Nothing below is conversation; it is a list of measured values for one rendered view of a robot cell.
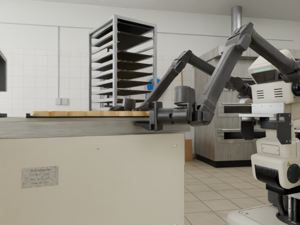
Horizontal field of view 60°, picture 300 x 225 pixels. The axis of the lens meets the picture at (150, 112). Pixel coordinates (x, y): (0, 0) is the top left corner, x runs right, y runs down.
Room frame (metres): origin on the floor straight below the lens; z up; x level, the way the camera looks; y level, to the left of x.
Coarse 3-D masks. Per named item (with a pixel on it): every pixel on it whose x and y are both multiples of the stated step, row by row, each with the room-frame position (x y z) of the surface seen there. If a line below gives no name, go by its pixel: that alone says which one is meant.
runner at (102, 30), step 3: (117, 21) 2.37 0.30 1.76; (108, 24) 2.52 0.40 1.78; (111, 24) 2.47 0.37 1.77; (105, 27) 2.57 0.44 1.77; (108, 27) 2.53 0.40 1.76; (111, 27) 2.53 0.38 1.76; (99, 30) 2.70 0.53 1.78; (102, 30) 2.64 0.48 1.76; (105, 30) 2.62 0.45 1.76; (96, 33) 2.76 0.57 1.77; (99, 33) 2.72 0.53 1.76; (93, 36) 2.83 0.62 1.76; (96, 36) 2.82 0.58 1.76
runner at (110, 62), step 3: (111, 60) 2.47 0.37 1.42; (102, 63) 2.63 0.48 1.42; (105, 63) 2.57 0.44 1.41; (108, 63) 2.51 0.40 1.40; (111, 63) 2.49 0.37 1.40; (96, 66) 2.76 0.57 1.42; (99, 66) 2.70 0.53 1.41; (102, 66) 2.63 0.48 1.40; (105, 66) 2.63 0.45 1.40; (93, 69) 2.83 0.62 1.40; (96, 69) 2.81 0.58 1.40
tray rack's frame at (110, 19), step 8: (112, 16) 2.38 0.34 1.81; (120, 16) 2.39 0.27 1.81; (104, 24) 2.53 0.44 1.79; (136, 24) 2.61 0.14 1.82; (144, 24) 2.54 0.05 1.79; (152, 24) 2.59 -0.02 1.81; (88, 32) 2.87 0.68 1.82; (88, 40) 2.87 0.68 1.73; (88, 48) 2.87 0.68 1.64; (88, 56) 2.86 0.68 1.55; (88, 64) 2.86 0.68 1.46; (88, 72) 2.86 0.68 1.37; (88, 80) 2.86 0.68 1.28; (88, 88) 2.86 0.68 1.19; (88, 96) 2.86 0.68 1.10; (88, 104) 2.86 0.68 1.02
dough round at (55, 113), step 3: (54, 111) 0.86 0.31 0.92; (57, 111) 0.85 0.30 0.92; (60, 111) 0.85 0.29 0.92; (63, 111) 0.86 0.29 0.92; (66, 111) 0.87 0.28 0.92; (54, 114) 0.85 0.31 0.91; (57, 114) 0.85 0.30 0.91; (60, 114) 0.85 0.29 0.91; (63, 114) 0.86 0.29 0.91; (66, 114) 0.87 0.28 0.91
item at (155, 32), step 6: (156, 30) 2.62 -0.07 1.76; (156, 36) 2.62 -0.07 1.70; (156, 42) 2.62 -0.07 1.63; (156, 48) 2.62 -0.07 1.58; (156, 54) 2.62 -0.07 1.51; (156, 60) 2.62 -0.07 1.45; (156, 66) 2.62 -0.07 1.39; (156, 72) 2.62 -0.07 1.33; (156, 78) 2.62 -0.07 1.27; (156, 84) 2.62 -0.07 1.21
